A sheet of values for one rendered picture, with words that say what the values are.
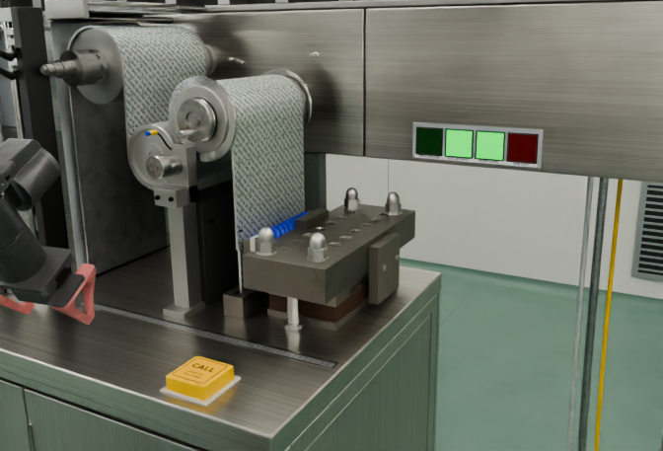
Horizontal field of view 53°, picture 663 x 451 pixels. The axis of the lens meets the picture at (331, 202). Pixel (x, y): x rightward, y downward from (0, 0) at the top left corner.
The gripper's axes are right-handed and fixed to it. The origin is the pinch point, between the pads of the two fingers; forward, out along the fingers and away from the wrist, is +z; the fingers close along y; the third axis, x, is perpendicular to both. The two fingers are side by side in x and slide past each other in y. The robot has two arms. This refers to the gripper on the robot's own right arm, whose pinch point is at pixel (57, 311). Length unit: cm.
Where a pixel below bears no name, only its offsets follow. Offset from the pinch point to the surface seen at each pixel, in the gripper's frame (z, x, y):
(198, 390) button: 15.3, -0.7, -15.2
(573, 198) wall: 191, -233, -67
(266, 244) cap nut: 16.3, -29.1, -14.2
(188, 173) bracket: 7.1, -35.5, 0.7
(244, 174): 10.2, -39.5, -7.4
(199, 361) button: 17.7, -6.3, -11.8
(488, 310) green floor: 220, -175, -30
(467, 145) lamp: 20, -62, -43
